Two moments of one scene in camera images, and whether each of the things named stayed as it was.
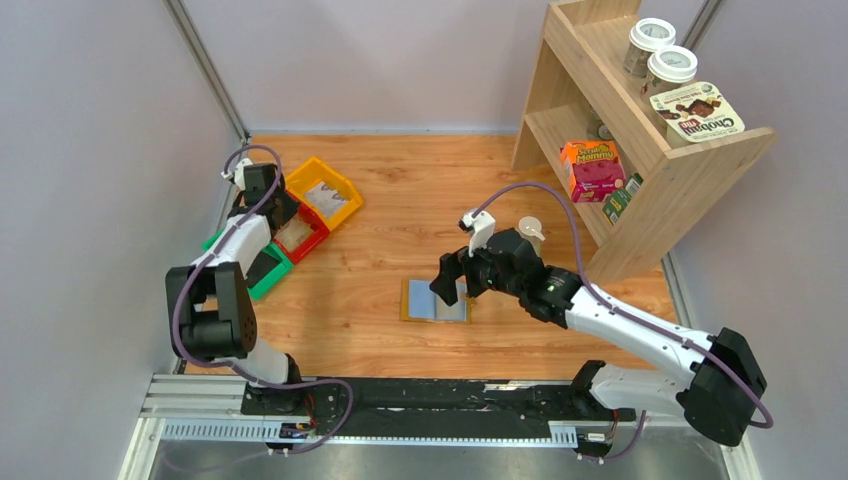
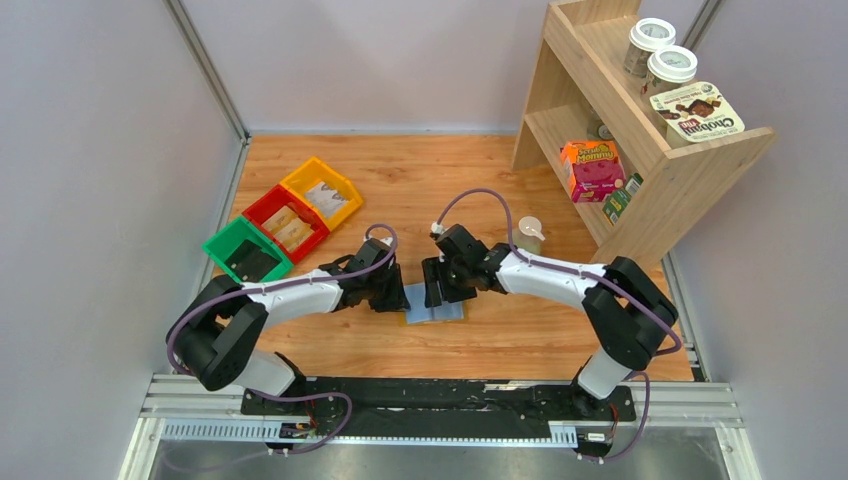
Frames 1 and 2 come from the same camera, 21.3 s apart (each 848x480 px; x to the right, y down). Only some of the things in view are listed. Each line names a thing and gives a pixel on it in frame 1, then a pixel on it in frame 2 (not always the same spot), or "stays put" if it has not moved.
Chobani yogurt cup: x=695 y=113 stays put
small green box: x=618 y=200 stays put
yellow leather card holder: x=420 y=302 stays put
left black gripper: x=279 y=211 → x=387 y=292
